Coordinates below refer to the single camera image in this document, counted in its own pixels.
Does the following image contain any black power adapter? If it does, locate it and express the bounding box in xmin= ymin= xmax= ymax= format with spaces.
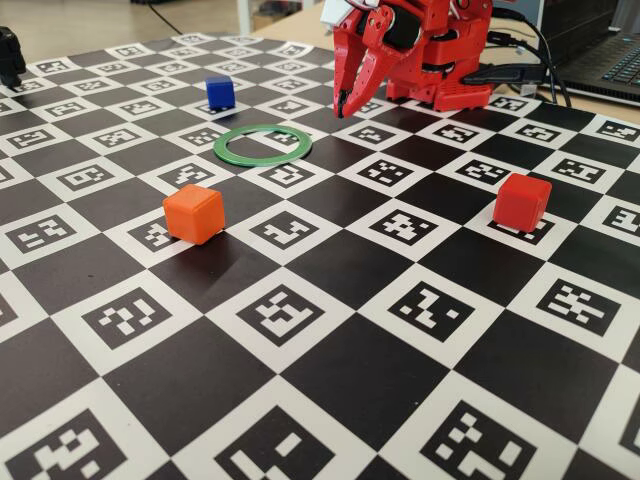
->
xmin=462 ymin=63 xmax=546 ymax=87

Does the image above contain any black cable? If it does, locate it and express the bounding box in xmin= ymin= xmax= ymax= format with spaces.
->
xmin=492 ymin=7 xmax=574 ymax=107
xmin=487 ymin=30 xmax=559 ymax=104

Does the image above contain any green ring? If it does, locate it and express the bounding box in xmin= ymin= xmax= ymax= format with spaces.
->
xmin=212 ymin=124 xmax=315 ymax=167

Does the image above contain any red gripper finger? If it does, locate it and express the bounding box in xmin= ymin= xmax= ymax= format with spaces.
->
xmin=333 ymin=19 xmax=364 ymax=119
xmin=344 ymin=7 xmax=396 ymax=117

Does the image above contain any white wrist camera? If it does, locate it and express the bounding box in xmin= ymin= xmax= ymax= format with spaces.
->
xmin=321 ymin=0 xmax=362 ymax=27

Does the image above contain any black white marker mat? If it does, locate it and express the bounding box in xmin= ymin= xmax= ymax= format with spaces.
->
xmin=0 ymin=32 xmax=640 ymax=480

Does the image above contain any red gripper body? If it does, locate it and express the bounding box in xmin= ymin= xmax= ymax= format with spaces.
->
xmin=349 ymin=0 xmax=436 ymax=59

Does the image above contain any orange cube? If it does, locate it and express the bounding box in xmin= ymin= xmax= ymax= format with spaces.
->
xmin=163 ymin=183 xmax=226 ymax=247

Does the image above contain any blue cube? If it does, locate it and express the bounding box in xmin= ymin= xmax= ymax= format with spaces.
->
xmin=205 ymin=75 xmax=237 ymax=112

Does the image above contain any red cube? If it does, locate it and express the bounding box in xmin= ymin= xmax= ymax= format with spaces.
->
xmin=492 ymin=172 xmax=554 ymax=233

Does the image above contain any black laptop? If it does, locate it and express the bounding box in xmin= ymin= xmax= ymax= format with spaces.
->
xmin=542 ymin=0 xmax=640 ymax=107

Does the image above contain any black plastic stand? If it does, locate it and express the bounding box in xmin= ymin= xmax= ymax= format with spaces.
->
xmin=0 ymin=25 xmax=27 ymax=92

